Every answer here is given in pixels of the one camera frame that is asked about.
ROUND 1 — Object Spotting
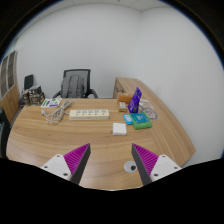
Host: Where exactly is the clear desk organiser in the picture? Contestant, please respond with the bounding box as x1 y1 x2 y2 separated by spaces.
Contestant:
21 84 46 107

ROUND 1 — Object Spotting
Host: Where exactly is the brown snack pack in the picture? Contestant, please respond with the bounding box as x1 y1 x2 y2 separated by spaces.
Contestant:
118 101 129 113

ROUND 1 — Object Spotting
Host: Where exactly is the small black chair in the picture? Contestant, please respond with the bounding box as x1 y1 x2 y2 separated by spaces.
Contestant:
23 73 35 91

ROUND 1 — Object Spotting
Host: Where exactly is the black mesh office chair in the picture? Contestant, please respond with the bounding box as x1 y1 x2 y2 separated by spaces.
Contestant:
52 68 99 99

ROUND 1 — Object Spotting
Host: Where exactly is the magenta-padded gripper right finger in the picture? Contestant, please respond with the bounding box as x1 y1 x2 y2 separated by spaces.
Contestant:
131 143 183 186

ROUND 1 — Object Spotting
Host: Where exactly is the purple standing package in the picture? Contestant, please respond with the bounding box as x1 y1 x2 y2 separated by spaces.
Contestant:
127 86 143 114

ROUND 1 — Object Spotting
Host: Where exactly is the white charger block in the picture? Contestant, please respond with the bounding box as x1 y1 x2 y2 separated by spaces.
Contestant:
111 122 128 137

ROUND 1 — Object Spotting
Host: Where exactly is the grey backpack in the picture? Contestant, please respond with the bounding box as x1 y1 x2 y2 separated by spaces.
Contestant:
60 74 86 99

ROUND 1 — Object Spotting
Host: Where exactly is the wooden shelf unit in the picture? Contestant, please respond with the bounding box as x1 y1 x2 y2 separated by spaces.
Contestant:
0 49 21 124

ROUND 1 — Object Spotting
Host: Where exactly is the clear printed plastic bag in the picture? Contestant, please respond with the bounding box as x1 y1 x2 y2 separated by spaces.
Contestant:
138 98 159 121

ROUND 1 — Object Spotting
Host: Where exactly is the wooden side desk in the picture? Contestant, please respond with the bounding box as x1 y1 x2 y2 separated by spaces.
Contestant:
112 76 141 99

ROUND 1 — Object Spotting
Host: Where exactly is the grey round cable grommet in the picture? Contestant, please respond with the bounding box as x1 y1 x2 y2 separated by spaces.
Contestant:
123 160 138 174

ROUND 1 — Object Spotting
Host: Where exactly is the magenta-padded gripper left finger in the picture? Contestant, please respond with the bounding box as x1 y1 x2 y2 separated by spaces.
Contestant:
41 143 92 186

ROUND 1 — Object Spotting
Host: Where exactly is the cream power strip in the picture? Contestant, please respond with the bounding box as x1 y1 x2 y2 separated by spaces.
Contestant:
68 108 111 121

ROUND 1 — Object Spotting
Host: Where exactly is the small blue packet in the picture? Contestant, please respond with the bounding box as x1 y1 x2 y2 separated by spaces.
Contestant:
122 113 134 126

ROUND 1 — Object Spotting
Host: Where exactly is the green cloth pack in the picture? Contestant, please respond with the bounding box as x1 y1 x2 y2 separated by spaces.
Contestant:
129 111 154 131

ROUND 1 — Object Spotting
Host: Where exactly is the orange-brown cardboard box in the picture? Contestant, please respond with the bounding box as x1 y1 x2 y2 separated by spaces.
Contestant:
116 92 134 104

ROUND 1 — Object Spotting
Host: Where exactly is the white coiled power cable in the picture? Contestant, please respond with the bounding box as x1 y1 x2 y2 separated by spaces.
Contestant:
41 99 74 125

